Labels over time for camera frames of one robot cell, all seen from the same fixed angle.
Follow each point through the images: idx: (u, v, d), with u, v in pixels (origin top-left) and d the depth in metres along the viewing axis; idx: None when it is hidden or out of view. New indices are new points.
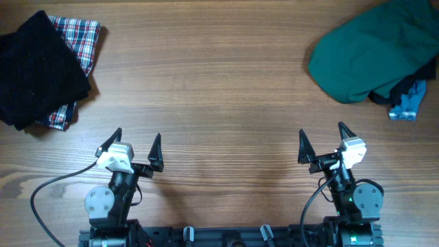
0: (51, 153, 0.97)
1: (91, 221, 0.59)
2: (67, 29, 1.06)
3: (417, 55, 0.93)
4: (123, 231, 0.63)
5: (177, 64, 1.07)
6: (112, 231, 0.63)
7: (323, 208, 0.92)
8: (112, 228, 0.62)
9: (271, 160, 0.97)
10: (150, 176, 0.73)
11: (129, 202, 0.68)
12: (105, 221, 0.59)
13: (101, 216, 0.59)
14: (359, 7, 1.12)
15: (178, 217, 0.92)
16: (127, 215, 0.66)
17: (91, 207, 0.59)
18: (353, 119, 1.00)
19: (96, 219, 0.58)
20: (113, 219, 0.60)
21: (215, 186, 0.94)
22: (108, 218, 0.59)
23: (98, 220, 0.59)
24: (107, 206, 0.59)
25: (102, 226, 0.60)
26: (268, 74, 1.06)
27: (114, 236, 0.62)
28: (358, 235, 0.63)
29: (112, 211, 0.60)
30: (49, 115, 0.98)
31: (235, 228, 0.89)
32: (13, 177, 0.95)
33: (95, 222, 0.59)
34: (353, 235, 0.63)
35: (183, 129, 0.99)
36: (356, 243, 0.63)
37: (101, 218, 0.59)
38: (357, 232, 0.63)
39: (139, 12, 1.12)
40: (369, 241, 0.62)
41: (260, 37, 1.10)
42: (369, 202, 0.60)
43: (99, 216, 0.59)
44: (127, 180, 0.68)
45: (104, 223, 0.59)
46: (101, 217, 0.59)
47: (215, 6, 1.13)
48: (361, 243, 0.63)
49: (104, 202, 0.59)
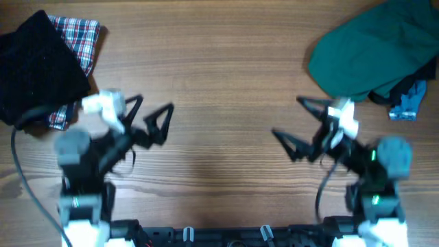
0: (51, 153, 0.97)
1: (62, 167, 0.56)
2: (67, 29, 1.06)
3: (417, 55, 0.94)
4: (95, 189, 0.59)
5: (177, 63, 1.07)
6: (84, 183, 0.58)
7: (322, 208, 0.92)
8: (84, 180, 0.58)
9: (271, 160, 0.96)
10: None
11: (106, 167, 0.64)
12: (77, 163, 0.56)
13: (71, 158, 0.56)
14: (360, 7, 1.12)
15: (178, 217, 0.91)
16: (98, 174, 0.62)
17: (58, 149, 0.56)
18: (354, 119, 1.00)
19: (64, 159, 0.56)
20: (87, 164, 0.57)
21: (215, 186, 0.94)
22: (77, 158, 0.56)
23: (67, 162, 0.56)
24: (77, 145, 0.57)
25: (73, 172, 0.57)
26: (268, 74, 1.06)
27: (87, 195, 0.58)
28: (381, 196, 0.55)
29: (85, 156, 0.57)
30: (49, 115, 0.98)
31: (236, 229, 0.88)
32: (12, 178, 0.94)
33: (66, 169, 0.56)
34: (376, 197, 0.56)
35: (183, 129, 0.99)
36: (378, 206, 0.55)
37: (70, 160, 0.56)
38: (381, 193, 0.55)
39: (139, 11, 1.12)
40: (393, 205, 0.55)
41: (260, 36, 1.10)
42: (395, 162, 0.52)
43: (66, 157, 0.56)
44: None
45: (74, 169, 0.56)
46: (73, 161, 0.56)
47: (215, 6, 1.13)
48: (384, 206, 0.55)
49: (76, 145, 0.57)
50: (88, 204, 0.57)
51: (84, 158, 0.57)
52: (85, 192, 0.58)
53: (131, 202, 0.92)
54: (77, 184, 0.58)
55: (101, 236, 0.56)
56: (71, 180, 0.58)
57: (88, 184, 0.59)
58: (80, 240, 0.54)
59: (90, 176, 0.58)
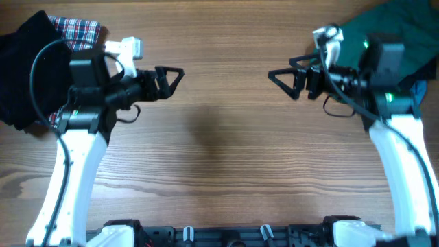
0: (51, 153, 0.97)
1: (72, 66, 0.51)
2: (67, 29, 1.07)
3: (417, 56, 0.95)
4: (99, 107, 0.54)
5: (177, 63, 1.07)
6: (86, 99, 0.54)
7: (322, 208, 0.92)
8: (88, 96, 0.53)
9: (271, 160, 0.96)
10: (152, 99, 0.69)
11: (121, 106, 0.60)
12: (87, 68, 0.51)
13: (84, 63, 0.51)
14: (359, 8, 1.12)
15: (178, 217, 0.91)
16: (112, 101, 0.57)
17: (75, 55, 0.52)
18: (354, 119, 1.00)
19: (77, 63, 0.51)
20: (97, 78, 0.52)
21: (215, 186, 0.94)
22: (90, 69, 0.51)
23: (78, 66, 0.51)
24: (91, 56, 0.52)
25: (81, 79, 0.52)
26: (268, 74, 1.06)
27: (88, 109, 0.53)
28: (394, 95, 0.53)
29: (96, 67, 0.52)
30: (49, 115, 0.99)
31: (236, 228, 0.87)
32: (13, 177, 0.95)
33: (75, 69, 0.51)
34: (389, 97, 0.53)
35: (183, 129, 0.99)
36: (389, 104, 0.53)
37: (81, 65, 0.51)
38: (393, 92, 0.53)
39: (139, 12, 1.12)
40: (405, 103, 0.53)
41: (260, 36, 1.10)
42: (392, 49, 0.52)
43: (81, 62, 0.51)
44: (129, 85, 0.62)
45: (84, 73, 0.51)
46: (84, 64, 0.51)
47: (215, 6, 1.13)
48: (396, 105, 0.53)
49: (93, 53, 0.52)
50: (86, 120, 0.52)
51: (97, 69, 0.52)
52: (85, 108, 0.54)
53: (131, 201, 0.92)
54: (80, 94, 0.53)
55: (98, 147, 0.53)
56: (77, 90, 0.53)
57: (91, 101, 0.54)
58: (78, 145, 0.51)
59: (96, 94, 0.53)
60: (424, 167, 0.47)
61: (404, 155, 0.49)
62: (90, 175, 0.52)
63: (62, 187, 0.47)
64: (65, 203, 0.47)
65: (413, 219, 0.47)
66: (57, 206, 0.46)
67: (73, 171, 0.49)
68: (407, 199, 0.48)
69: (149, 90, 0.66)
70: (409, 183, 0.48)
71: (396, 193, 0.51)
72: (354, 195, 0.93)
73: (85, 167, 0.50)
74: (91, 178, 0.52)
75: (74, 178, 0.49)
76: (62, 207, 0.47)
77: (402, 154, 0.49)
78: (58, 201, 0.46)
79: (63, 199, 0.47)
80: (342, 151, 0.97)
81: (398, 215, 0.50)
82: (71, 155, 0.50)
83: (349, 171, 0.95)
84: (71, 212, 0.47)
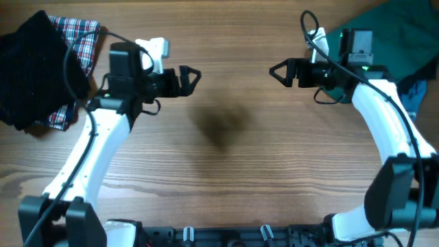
0: (51, 153, 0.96)
1: (112, 57, 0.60)
2: (67, 29, 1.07)
3: (418, 56, 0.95)
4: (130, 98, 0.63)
5: (177, 62, 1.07)
6: (117, 85, 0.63)
7: (323, 208, 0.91)
8: (121, 86, 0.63)
9: (271, 160, 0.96)
10: (173, 95, 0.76)
11: (147, 92, 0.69)
12: (124, 57, 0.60)
13: (121, 53, 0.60)
14: (360, 7, 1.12)
15: (178, 217, 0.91)
16: (135, 93, 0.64)
17: (114, 47, 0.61)
18: (353, 119, 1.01)
19: (116, 53, 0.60)
20: (132, 68, 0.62)
21: (215, 186, 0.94)
22: (127, 60, 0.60)
23: (117, 55, 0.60)
24: (129, 49, 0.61)
25: (119, 68, 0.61)
26: (269, 74, 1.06)
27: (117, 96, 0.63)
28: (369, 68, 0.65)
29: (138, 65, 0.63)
30: (49, 115, 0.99)
31: (236, 228, 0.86)
32: (13, 178, 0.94)
33: (114, 58, 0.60)
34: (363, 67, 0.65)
35: (183, 130, 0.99)
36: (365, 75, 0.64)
37: (120, 55, 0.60)
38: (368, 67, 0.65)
39: (139, 12, 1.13)
40: (377, 76, 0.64)
41: (260, 36, 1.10)
42: (361, 38, 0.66)
43: (118, 52, 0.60)
44: (157, 79, 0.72)
45: (121, 62, 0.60)
46: (121, 55, 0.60)
47: (215, 6, 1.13)
48: (371, 74, 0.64)
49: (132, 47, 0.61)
50: (110, 106, 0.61)
51: (132, 60, 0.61)
52: (117, 95, 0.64)
53: (131, 201, 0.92)
54: (116, 80, 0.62)
55: (120, 130, 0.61)
56: (113, 75, 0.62)
57: (121, 88, 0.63)
58: (104, 123, 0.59)
59: (128, 81, 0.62)
60: (396, 108, 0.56)
61: (381, 104, 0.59)
62: (108, 151, 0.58)
63: (85, 154, 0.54)
64: (84, 167, 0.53)
65: (395, 147, 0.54)
66: (77, 167, 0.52)
67: (97, 143, 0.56)
68: (388, 133, 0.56)
69: (173, 85, 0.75)
70: (389, 123, 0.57)
71: (381, 140, 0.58)
72: (355, 195, 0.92)
73: (106, 143, 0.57)
74: (108, 156, 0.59)
75: (96, 148, 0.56)
76: (80, 171, 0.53)
77: (380, 103, 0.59)
78: (79, 163, 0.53)
79: (83, 164, 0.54)
80: (342, 151, 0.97)
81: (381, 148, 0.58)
82: (98, 128, 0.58)
83: (349, 171, 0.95)
84: (88, 175, 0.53)
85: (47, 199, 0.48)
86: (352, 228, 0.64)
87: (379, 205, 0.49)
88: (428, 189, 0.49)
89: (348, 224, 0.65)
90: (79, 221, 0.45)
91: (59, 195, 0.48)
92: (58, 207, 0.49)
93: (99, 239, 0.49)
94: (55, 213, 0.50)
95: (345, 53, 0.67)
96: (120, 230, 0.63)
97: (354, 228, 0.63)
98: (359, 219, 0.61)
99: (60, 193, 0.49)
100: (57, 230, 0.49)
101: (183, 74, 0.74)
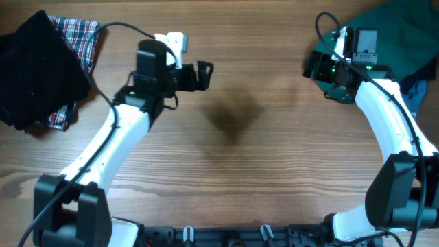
0: (51, 153, 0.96)
1: (138, 57, 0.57)
2: (67, 29, 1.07)
3: (417, 55, 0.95)
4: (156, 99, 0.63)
5: None
6: (144, 86, 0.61)
7: (323, 208, 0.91)
8: (147, 86, 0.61)
9: (271, 160, 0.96)
10: (191, 87, 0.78)
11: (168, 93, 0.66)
12: (151, 60, 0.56)
13: (149, 55, 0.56)
14: (361, 7, 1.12)
15: (178, 217, 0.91)
16: (160, 92, 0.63)
17: (142, 46, 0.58)
18: (354, 119, 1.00)
19: (143, 54, 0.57)
20: (158, 69, 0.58)
21: (215, 186, 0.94)
22: (154, 62, 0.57)
23: (145, 57, 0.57)
24: (156, 50, 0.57)
25: (145, 68, 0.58)
26: (268, 74, 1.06)
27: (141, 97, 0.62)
28: (372, 68, 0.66)
29: (164, 65, 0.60)
30: (49, 115, 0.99)
31: (235, 228, 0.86)
32: (13, 177, 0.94)
33: (140, 58, 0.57)
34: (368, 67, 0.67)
35: (183, 129, 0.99)
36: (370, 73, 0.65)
37: (147, 57, 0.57)
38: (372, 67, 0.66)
39: (139, 12, 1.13)
40: (380, 75, 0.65)
41: (259, 36, 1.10)
42: (365, 36, 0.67)
43: (146, 53, 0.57)
44: (177, 73, 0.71)
45: (149, 65, 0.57)
46: (148, 56, 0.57)
47: (215, 6, 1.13)
48: (374, 74, 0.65)
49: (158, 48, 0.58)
50: (134, 105, 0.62)
51: (159, 62, 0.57)
52: (140, 94, 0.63)
53: (131, 201, 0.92)
54: (140, 79, 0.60)
55: (139, 127, 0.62)
56: (138, 75, 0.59)
57: (146, 88, 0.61)
58: (127, 116, 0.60)
59: (153, 82, 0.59)
60: (400, 108, 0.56)
61: (385, 103, 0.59)
62: (126, 146, 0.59)
63: (105, 142, 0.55)
64: (102, 155, 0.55)
65: (397, 146, 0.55)
66: (95, 154, 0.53)
67: (117, 135, 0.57)
68: (390, 131, 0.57)
69: (191, 78, 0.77)
70: (392, 122, 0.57)
71: (382, 136, 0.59)
72: (354, 195, 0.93)
73: (126, 136, 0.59)
74: (126, 149, 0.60)
75: (116, 139, 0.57)
76: (98, 158, 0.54)
77: (383, 103, 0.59)
78: (99, 151, 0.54)
79: (102, 151, 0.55)
80: (342, 151, 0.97)
81: (385, 147, 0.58)
82: (120, 121, 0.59)
83: (349, 171, 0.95)
84: (104, 163, 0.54)
85: (63, 180, 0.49)
86: (352, 228, 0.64)
87: (381, 201, 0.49)
88: (429, 189, 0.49)
89: (348, 223, 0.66)
90: (88, 207, 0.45)
91: (75, 177, 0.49)
92: (71, 190, 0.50)
93: (103, 230, 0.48)
94: (66, 197, 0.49)
95: (350, 53, 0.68)
96: (123, 228, 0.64)
97: (355, 227, 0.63)
98: (360, 219, 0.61)
99: (77, 176, 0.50)
100: (65, 213, 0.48)
101: (201, 68, 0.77)
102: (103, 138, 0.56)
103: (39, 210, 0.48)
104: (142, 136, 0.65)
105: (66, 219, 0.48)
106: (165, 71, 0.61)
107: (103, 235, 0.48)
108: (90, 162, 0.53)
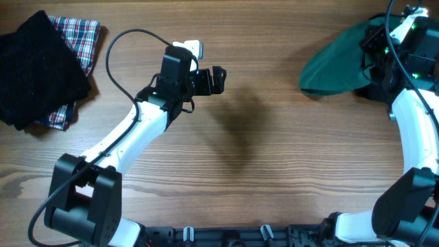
0: (51, 153, 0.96)
1: (165, 61, 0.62)
2: (67, 29, 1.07)
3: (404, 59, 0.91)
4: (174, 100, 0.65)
5: None
6: (166, 87, 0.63)
7: (323, 208, 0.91)
8: (167, 88, 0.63)
9: (271, 159, 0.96)
10: (209, 93, 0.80)
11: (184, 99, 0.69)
12: (177, 63, 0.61)
13: (175, 58, 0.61)
14: (359, 9, 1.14)
15: (178, 217, 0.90)
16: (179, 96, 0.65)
17: (169, 52, 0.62)
18: (353, 119, 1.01)
19: (171, 59, 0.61)
20: (182, 73, 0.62)
21: (215, 186, 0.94)
22: (180, 66, 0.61)
23: (171, 62, 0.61)
24: (182, 54, 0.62)
25: (169, 72, 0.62)
26: (268, 74, 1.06)
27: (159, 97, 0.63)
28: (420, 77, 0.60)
29: (187, 69, 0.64)
30: (49, 115, 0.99)
31: (235, 228, 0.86)
32: (12, 178, 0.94)
33: (167, 62, 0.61)
34: (414, 75, 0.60)
35: (183, 129, 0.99)
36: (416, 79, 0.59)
37: (173, 60, 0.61)
38: (420, 73, 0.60)
39: (140, 12, 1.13)
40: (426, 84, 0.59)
41: (260, 36, 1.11)
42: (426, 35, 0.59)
43: (173, 59, 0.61)
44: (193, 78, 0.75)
45: (173, 67, 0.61)
46: (174, 60, 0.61)
47: (215, 6, 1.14)
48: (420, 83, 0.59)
49: (186, 53, 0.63)
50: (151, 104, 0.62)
51: (183, 66, 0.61)
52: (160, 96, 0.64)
53: (131, 201, 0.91)
54: (163, 81, 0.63)
55: (158, 124, 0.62)
56: (162, 77, 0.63)
57: (166, 90, 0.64)
58: (148, 112, 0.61)
59: (175, 85, 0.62)
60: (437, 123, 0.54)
61: (421, 116, 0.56)
62: (145, 138, 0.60)
63: (127, 130, 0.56)
64: (123, 143, 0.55)
65: (421, 162, 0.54)
66: (116, 140, 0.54)
67: (138, 128, 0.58)
68: (419, 144, 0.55)
69: (207, 83, 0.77)
70: (423, 138, 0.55)
71: (409, 144, 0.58)
72: (355, 195, 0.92)
73: (146, 131, 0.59)
74: (144, 142, 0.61)
75: (136, 132, 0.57)
76: (118, 145, 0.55)
77: (420, 116, 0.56)
78: (121, 137, 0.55)
79: (122, 140, 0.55)
80: (342, 151, 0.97)
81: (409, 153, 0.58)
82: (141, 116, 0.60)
83: (349, 171, 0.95)
84: (124, 151, 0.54)
85: (84, 160, 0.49)
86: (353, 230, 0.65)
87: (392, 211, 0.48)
88: None
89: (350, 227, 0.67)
90: (107, 189, 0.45)
91: (95, 159, 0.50)
92: (88, 172, 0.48)
93: (112, 215, 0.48)
94: (83, 180, 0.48)
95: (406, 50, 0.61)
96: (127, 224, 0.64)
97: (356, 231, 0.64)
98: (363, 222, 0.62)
99: (97, 158, 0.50)
100: (79, 197, 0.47)
101: (217, 73, 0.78)
102: (123, 127, 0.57)
103: (54, 189, 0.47)
104: (157, 135, 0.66)
105: (79, 200, 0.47)
106: (186, 75, 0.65)
107: (112, 221, 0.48)
108: (111, 147, 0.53)
